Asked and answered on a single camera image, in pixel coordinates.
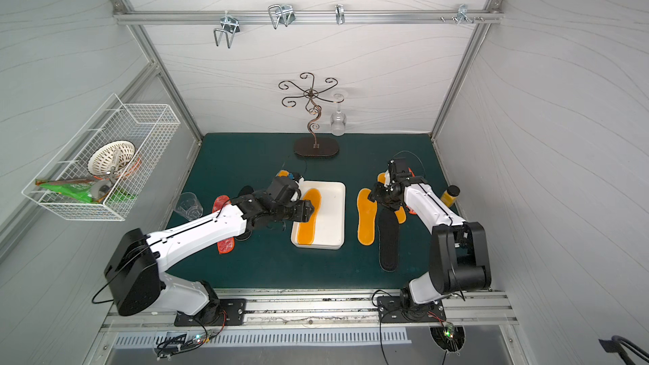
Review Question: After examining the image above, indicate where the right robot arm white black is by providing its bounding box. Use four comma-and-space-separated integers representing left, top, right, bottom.
367, 158, 492, 305

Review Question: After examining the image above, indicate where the green plastic item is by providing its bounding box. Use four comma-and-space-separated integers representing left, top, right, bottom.
35, 179, 137, 204

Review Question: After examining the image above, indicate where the aluminium top rail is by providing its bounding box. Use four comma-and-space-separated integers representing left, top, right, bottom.
113, 8, 505, 26

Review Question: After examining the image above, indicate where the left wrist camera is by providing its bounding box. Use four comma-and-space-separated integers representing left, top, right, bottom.
287, 172, 304, 201

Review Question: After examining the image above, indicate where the white wire basket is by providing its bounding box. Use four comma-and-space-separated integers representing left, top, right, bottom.
21, 94, 180, 221

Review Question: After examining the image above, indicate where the brown metal glass rack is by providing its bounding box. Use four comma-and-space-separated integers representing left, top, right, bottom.
278, 72, 340, 159

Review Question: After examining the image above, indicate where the red insole right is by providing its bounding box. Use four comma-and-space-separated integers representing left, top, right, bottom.
405, 168, 422, 216

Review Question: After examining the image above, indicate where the yellow bottle black cap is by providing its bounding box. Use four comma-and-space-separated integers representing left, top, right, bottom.
440, 185, 461, 208

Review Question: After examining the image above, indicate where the white plastic strainer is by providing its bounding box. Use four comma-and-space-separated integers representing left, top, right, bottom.
87, 140, 136, 177

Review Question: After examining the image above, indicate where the hanging wine glass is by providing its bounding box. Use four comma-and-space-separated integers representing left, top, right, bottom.
331, 92, 346, 137

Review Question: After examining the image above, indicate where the white storage box tray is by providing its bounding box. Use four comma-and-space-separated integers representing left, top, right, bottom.
291, 180, 346, 250

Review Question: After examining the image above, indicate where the black object bottom right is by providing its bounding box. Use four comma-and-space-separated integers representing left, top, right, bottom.
598, 336, 649, 365

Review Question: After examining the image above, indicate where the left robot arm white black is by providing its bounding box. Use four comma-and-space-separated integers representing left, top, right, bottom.
104, 173, 315, 324

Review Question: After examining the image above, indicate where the black insole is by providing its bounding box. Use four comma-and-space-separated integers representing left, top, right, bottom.
236, 185, 255, 242
377, 209, 400, 272

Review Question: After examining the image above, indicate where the red insole left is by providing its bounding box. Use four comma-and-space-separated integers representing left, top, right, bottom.
212, 195, 235, 254

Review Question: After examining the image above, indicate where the red insole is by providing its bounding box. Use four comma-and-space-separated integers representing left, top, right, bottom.
212, 195, 235, 254
405, 168, 422, 216

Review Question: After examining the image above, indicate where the black cable bundle left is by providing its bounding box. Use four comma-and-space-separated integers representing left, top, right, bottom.
153, 331, 224, 361

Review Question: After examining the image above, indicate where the clear plastic cup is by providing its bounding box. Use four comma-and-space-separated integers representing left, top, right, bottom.
173, 192, 204, 221

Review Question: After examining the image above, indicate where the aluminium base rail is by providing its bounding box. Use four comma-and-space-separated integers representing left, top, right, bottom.
99, 290, 519, 334

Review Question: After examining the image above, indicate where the green table mat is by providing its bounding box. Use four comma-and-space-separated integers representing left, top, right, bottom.
171, 133, 447, 290

